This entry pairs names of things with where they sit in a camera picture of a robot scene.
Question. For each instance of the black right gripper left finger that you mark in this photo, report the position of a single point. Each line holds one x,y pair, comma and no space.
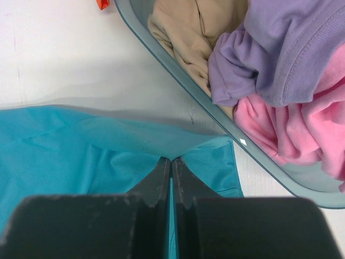
130,225

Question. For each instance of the orange t shirt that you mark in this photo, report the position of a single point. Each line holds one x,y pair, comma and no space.
102,4

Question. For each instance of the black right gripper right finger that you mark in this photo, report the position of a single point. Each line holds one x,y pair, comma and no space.
208,225

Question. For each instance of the lilac t shirt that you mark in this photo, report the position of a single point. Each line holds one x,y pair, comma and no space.
279,52

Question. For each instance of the pink t shirt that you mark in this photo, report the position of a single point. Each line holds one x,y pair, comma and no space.
305,133

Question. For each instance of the teal t shirt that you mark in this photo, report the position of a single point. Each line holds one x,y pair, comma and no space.
54,151

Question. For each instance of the beige t shirt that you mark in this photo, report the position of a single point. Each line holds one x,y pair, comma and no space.
188,30

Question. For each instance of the grey-blue plastic basket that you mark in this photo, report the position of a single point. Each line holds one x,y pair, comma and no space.
303,181

